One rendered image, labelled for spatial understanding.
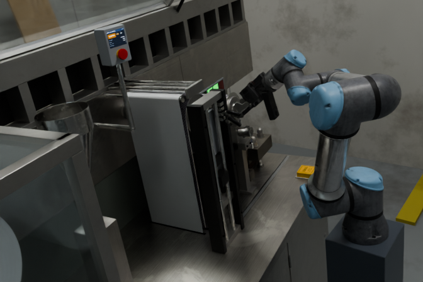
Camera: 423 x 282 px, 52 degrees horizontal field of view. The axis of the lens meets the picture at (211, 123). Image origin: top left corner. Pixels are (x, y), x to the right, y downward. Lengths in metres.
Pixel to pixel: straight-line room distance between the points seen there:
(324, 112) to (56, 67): 0.85
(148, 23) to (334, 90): 0.96
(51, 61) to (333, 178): 0.94
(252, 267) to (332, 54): 2.55
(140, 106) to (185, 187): 0.33
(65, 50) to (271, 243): 0.95
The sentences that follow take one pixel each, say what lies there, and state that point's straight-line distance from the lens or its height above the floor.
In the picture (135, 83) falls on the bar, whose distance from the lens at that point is 1.60.
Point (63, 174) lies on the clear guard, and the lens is 0.80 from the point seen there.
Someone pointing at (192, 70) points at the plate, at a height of 1.34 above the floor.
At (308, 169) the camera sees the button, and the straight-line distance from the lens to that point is 1.94.
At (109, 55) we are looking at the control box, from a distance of 1.21.
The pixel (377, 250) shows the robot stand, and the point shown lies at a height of 0.90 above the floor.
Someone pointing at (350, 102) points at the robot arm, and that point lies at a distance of 1.11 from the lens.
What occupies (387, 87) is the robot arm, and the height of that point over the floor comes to 1.49.
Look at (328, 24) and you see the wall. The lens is 3.71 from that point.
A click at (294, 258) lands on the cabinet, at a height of 0.69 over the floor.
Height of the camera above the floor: 1.86
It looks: 22 degrees down
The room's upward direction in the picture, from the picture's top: 9 degrees counter-clockwise
